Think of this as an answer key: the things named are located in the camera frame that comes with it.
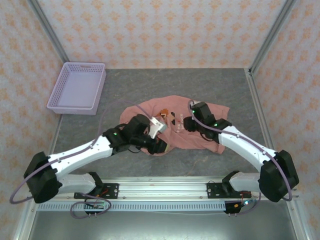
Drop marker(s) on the aluminium frame strut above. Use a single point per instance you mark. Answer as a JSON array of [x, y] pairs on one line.
[[298, 220], [27, 222]]

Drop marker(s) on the aluminium frame post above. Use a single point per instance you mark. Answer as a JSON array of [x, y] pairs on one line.
[[48, 30], [275, 30]]

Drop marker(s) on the lavender plastic basket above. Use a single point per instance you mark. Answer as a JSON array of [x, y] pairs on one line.
[[75, 85]]

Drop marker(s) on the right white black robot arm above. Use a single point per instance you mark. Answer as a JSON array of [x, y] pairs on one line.
[[245, 147]]

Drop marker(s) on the pink t-shirt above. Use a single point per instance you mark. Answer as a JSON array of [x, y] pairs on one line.
[[180, 140]]

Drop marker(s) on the small circuit board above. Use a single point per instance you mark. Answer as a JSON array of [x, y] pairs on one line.
[[243, 203], [96, 205]]

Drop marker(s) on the grey metal sheet panel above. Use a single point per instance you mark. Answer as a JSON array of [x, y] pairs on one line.
[[162, 227]]

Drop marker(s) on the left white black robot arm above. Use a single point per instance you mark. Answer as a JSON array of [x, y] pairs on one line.
[[80, 155]]

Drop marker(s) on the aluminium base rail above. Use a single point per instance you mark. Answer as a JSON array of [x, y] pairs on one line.
[[162, 187]]

